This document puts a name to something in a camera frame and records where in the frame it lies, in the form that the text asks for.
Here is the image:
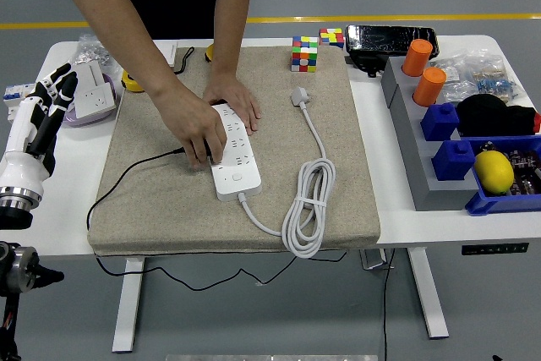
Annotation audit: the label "person's right hand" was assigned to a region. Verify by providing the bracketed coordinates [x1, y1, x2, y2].
[162, 89, 229, 170]

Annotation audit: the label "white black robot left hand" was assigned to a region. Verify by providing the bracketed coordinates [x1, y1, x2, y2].
[0, 63, 79, 195]

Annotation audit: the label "person's left hand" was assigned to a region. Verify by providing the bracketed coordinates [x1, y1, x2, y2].
[201, 73, 262, 136]

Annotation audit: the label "black plug adapter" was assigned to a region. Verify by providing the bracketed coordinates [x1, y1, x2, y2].
[171, 137, 214, 161]

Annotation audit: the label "white power strip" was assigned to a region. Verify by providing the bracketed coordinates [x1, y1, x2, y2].
[210, 101, 263, 204]

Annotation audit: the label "thin black plug cord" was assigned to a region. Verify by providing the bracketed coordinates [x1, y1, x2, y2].
[85, 147, 348, 293]

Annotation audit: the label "white circuit breaker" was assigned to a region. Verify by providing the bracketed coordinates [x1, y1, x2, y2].
[3, 84, 37, 125]

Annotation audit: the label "white flat card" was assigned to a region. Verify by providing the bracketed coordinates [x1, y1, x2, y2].
[162, 41, 179, 68]

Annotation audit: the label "large colourful puzzle cube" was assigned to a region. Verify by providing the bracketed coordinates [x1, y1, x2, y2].
[290, 36, 320, 74]

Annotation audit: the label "purple bowl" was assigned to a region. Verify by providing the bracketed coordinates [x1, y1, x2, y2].
[62, 73, 117, 128]

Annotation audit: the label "white table leg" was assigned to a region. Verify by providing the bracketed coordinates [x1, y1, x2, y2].
[407, 248, 450, 341]
[111, 256, 145, 354]

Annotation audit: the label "grey-brown mat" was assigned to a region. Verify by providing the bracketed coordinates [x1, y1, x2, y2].
[86, 45, 381, 257]

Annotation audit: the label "black table control panel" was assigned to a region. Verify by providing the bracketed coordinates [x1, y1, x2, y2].
[461, 242, 530, 257]

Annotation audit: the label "small colourful puzzle cube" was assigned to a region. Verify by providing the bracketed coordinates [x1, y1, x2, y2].
[319, 27, 345, 50]

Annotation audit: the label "clear bag of metal screws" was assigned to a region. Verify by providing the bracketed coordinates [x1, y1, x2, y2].
[75, 33, 124, 78]

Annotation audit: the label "blue plastic bin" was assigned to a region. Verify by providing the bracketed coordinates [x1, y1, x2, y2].
[464, 135, 541, 217]

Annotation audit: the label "grey under-table box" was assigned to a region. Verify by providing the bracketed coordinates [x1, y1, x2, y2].
[358, 248, 395, 271]

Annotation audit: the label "glossy black device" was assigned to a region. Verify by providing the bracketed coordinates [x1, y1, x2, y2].
[344, 24, 440, 79]

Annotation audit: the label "orange cylinder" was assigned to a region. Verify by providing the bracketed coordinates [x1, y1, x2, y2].
[401, 38, 434, 78]
[413, 66, 448, 107]

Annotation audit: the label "yellow lemon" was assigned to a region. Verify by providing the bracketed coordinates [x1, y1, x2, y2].
[473, 150, 516, 196]

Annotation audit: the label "dark cylindrical components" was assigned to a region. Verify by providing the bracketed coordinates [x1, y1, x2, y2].
[477, 140, 541, 198]

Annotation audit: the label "grey stepped block holder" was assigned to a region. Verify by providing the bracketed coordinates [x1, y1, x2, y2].
[381, 56, 481, 212]

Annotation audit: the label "blue square peg block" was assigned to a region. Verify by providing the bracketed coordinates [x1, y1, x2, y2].
[420, 102, 461, 142]
[431, 139, 478, 182]

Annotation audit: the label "clear bag of small parts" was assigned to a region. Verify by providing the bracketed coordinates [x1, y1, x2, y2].
[433, 56, 478, 104]

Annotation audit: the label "black cloth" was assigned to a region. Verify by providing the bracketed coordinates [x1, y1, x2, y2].
[455, 94, 540, 138]

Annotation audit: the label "clear bag of blue components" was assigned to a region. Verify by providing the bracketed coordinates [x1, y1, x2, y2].
[464, 50, 529, 105]

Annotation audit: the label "white power strip cable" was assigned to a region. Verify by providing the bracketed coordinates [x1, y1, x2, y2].
[238, 85, 337, 260]

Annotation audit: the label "black wrist strap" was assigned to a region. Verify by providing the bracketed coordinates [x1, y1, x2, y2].
[172, 46, 197, 76]

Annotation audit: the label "white wall socket panels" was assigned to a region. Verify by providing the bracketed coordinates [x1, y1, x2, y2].
[72, 60, 117, 120]

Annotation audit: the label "black hanging cable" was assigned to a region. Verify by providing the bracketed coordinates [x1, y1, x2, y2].
[381, 248, 397, 361]

